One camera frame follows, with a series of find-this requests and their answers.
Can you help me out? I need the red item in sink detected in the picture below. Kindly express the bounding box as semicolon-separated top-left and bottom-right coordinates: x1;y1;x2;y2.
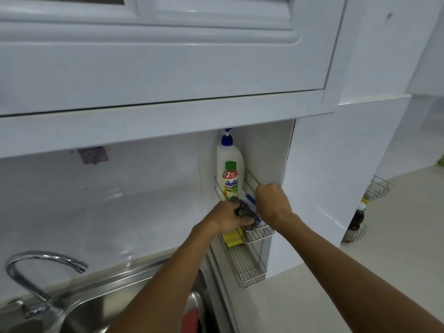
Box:
180;306;200;333

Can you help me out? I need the yellow sponge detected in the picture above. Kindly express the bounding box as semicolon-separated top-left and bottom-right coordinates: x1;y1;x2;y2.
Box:
221;227;246;248

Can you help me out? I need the white cabinet door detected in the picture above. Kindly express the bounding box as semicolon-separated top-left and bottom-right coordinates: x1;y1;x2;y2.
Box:
0;0;348;117

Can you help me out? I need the person's left hand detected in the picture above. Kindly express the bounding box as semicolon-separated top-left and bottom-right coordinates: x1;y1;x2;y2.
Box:
202;200;256;237

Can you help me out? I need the two-tier steel wire rack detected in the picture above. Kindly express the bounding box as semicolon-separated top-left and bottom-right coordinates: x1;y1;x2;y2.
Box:
213;170;275;290

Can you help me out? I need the person's right hand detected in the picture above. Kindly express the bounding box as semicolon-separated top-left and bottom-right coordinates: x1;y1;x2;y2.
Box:
255;183;295;228

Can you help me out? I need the small steel wire rack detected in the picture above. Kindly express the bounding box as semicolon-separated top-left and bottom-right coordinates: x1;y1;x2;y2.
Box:
353;175;394;242

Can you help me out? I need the white pump bottle blue nozzle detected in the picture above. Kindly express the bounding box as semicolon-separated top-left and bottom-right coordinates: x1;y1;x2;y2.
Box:
216;128;245;201

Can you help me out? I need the white upper cabinet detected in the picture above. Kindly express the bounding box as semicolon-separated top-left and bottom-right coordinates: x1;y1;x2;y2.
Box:
0;0;348;159

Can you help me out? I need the chrome faucet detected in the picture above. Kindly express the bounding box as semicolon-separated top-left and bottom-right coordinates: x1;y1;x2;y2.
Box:
5;251;89;320

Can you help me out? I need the person's right forearm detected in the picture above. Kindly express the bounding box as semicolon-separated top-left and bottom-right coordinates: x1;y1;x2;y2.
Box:
274;213;444;333

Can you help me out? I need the dark sauce bottle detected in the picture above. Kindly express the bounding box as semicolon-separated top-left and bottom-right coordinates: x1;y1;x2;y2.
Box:
343;202;367;243

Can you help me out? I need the pink wall hook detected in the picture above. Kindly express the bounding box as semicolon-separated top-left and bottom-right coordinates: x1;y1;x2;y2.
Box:
71;146;109;166

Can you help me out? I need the blue brush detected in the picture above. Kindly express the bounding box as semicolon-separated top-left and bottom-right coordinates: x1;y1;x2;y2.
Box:
244;193;265;226

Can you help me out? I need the steel wool scourer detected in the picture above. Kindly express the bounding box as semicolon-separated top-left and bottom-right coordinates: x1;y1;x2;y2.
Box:
227;196;259;228

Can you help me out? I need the person's left forearm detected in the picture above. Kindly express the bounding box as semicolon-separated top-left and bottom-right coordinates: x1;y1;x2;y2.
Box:
107;219;229;333

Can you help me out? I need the green-capped dish soap bottle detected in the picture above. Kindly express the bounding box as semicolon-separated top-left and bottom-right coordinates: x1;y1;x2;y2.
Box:
222;161;240;199

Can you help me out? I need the stainless steel sink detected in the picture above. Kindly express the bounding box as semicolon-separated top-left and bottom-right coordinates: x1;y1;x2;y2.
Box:
0;257;222;333

